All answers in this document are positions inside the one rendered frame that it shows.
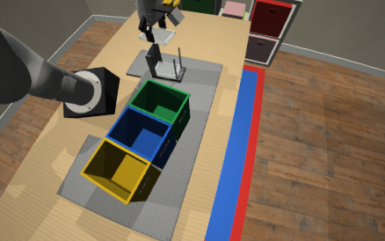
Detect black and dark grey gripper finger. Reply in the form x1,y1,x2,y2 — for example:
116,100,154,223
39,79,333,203
138,16,155,43
158,13,166,29

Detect blue open-top bin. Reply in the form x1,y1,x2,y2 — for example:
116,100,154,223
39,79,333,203
105,106,177,169

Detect yellow open-top bin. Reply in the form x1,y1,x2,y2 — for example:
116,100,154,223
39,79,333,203
80,138,161,205

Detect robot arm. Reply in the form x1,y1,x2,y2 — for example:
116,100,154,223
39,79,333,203
0,4,185,113

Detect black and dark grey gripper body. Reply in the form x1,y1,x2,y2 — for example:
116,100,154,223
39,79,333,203
135,0,164,27

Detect green bin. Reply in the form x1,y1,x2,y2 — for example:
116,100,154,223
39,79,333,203
128,79,191,141

